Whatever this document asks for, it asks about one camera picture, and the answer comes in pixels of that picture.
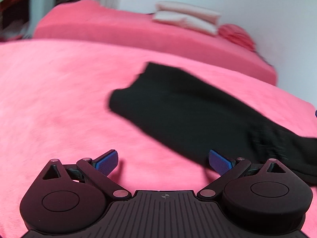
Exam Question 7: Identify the black pants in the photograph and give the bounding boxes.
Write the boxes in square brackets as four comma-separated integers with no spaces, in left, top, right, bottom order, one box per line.
[109,62,316,185]

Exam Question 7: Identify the near pink bed cover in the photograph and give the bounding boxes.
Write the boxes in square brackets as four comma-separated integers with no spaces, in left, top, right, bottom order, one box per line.
[1,39,316,237]

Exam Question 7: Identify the pink bed cover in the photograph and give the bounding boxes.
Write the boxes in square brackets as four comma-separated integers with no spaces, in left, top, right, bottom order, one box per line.
[1,39,316,237]
[33,0,277,85]

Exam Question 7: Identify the red ruffled pillow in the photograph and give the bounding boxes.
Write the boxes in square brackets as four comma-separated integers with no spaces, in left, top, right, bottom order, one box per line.
[218,24,256,52]

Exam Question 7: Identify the far pink bed cover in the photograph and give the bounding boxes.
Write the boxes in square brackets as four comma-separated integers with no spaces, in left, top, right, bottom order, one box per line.
[33,0,277,85]

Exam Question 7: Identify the hanging clothes pile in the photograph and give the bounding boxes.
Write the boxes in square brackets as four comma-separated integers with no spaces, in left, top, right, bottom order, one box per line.
[1,0,30,42]

